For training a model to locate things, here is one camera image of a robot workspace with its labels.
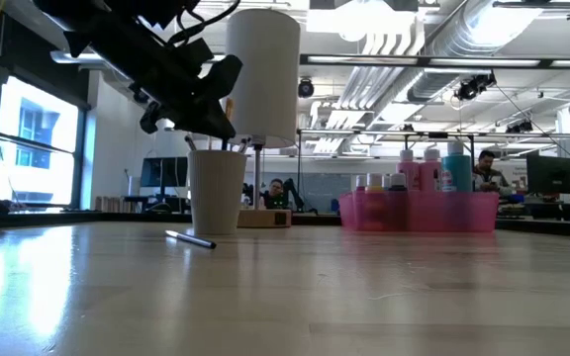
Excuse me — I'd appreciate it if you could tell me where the black computer monitor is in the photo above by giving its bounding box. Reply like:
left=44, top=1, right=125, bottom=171
left=525, top=153, right=570, bottom=197
left=140, top=156, right=189, bottom=209

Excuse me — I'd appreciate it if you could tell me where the large teal paint bottle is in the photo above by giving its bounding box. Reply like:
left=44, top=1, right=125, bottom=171
left=441, top=141, right=473, bottom=193

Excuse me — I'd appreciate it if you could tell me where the pink plastic tray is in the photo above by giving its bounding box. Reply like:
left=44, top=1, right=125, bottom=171
left=337, top=191, right=500, bottom=233

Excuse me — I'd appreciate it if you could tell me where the large glass window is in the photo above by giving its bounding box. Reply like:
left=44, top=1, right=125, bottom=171
left=0, top=73, right=81, bottom=209

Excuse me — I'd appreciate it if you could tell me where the row of wooden blocks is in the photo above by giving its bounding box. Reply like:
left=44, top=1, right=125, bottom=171
left=94, top=196, right=129, bottom=214

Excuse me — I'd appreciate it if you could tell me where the beige paper cup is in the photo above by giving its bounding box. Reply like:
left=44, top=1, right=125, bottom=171
left=187, top=149, right=248, bottom=236

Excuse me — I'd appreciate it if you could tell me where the white table lamp wooden base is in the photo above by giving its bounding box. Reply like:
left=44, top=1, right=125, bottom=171
left=225, top=8, right=302, bottom=229

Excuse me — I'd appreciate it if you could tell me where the black aluminium table frame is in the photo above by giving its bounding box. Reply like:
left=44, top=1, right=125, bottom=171
left=0, top=210, right=570, bottom=238

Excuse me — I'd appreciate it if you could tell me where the small yellow paint bottle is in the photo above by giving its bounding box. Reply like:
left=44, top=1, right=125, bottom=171
left=366, top=172, right=386, bottom=231

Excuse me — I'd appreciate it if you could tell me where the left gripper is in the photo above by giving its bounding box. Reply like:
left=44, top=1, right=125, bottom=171
left=131, top=34, right=244, bottom=142

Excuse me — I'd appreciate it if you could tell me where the person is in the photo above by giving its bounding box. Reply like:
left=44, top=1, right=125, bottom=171
left=260, top=177, right=291, bottom=212
left=472, top=149, right=514, bottom=197

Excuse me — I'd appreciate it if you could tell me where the silver ceiling air duct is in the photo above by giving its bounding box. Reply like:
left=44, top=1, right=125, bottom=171
left=343, top=0, right=538, bottom=103

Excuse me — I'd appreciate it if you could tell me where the long black paintbrush tan tip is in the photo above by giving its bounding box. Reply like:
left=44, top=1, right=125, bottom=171
left=223, top=97, right=236, bottom=150

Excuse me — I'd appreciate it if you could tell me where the small purple paint bottle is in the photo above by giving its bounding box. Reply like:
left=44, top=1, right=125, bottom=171
left=388, top=172, right=409, bottom=231

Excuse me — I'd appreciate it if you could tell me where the long ceiling light bar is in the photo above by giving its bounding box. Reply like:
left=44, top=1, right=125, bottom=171
left=49, top=50, right=227, bottom=65

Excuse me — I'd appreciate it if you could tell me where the black ceiling camera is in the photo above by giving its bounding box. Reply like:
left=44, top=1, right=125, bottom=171
left=297, top=77, right=316, bottom=99
left=453, top=71, right=497, bottom=102

